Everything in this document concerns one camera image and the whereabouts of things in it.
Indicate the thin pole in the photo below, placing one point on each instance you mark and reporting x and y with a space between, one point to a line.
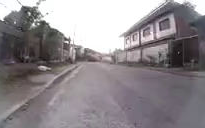
73 46

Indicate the grey asphalt road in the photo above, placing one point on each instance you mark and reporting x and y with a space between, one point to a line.
106 100

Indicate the concrete kerb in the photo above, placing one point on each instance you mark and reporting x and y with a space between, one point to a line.
56 80

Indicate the row of trees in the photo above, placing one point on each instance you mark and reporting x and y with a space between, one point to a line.
50 43

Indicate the white object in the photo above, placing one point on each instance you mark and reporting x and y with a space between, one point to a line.
44 68

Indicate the two-storey white building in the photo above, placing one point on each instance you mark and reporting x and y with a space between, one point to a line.
156 33

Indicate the grey concrete sidewalk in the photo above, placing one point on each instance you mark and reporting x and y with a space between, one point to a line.
13 90

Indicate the low grey building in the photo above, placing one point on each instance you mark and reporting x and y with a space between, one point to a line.
3 46

